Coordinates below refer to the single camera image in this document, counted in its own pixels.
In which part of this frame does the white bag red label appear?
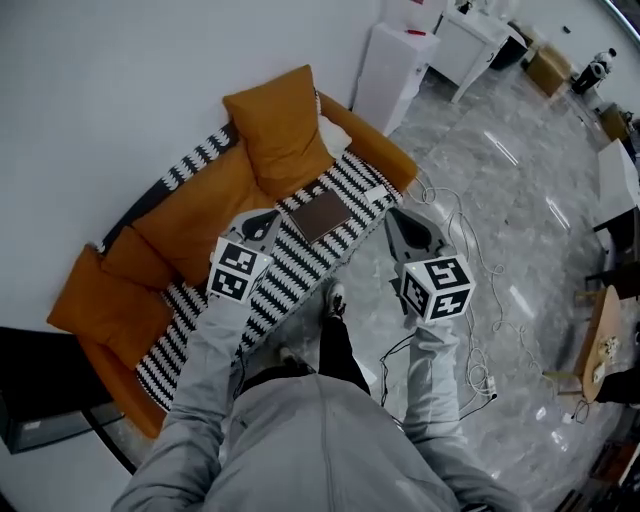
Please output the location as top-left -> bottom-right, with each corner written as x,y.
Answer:
381,0 -> 449,34

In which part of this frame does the white book brown cover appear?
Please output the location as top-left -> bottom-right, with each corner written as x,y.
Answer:
289,188 -> 354,245

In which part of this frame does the white pillow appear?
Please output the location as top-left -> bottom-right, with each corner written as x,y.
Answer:
316,114 -> 354,162

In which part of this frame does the large orange cushion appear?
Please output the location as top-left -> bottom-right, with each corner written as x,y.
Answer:
46,244 -> 175,372

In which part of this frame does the white desk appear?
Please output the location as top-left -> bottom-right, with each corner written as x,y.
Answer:
426,6 -> 524,104

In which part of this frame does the person's right sneaker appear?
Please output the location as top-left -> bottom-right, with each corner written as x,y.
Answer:
323,280 -> 348,322

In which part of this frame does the black chair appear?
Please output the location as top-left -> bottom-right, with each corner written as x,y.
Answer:
583,206 -> 640,302

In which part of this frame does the black cabinet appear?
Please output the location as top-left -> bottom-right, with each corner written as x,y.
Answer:
0,324 -> 127,455

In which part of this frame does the large cardboard box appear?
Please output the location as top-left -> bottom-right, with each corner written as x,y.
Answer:
524,43 -> 574,99

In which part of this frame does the long orange back cushion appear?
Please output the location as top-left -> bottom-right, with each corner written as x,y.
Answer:
133,146 -> 275,262

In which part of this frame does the square orange cushion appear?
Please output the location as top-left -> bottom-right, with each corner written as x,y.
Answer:
221,64 -> 335,199

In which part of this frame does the tall white cabinet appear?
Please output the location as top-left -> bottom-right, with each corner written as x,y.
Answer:
351,21 -> 442,137

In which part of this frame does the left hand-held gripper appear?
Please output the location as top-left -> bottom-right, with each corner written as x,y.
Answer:
205,208 -> 285,307

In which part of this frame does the orange sofa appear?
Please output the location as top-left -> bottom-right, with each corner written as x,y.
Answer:
74,89 -> 419,441

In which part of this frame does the wooden table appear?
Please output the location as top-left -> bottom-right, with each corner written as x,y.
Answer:
541,283 -> 627,404

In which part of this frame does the person's right leg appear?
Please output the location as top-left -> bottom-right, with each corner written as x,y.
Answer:
316,313 -> 372,397

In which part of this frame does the black white striped blanket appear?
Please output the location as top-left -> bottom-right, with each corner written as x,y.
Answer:
96,89 -> 404,409

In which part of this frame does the white cable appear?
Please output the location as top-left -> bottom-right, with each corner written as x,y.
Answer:
403,171 -> 552,402

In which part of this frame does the black bin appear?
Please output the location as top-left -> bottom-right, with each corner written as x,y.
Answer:
486,34 -> 529,72

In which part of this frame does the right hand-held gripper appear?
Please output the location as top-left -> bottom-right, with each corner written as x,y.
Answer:
383,206 -> 477,324

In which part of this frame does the person's left forearm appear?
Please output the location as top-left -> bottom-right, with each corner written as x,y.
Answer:
166,294 -> 252,442

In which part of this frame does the white table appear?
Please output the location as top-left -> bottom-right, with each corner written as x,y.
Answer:
596,138 -> 640,212

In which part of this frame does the small cardboard box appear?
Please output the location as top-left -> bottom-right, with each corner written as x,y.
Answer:
599,104 -> 632,144

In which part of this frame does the person's grey jacket torso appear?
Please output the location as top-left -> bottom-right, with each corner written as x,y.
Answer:
111,372 -> 532,512

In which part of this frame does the person's right forearm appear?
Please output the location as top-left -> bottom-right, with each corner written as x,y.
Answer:
401,319 -> 470,443

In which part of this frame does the person's left leg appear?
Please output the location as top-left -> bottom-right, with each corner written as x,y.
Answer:
238,361 -> 320,397

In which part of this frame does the white charger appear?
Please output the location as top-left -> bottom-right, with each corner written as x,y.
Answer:
559,399 -> 592,427

